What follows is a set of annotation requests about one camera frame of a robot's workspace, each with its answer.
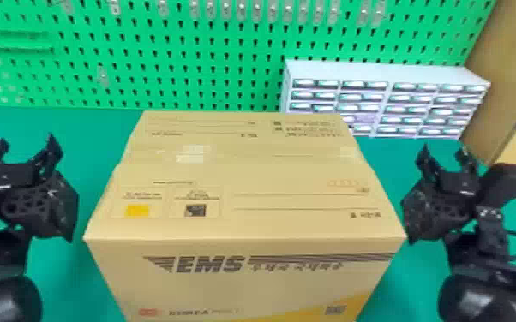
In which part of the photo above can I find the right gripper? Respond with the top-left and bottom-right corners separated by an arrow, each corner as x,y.
400,143 -> 483,245

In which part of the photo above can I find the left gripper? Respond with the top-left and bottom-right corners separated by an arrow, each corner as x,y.
0,133 -> 80,243

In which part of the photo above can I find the cardboard box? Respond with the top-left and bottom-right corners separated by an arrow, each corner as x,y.
82,109 -> 409,322

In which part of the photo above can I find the white drawer cabinet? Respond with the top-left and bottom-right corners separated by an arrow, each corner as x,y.
279,59 -> 492,140

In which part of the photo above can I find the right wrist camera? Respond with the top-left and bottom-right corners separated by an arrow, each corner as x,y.
477,162 -> 516,210

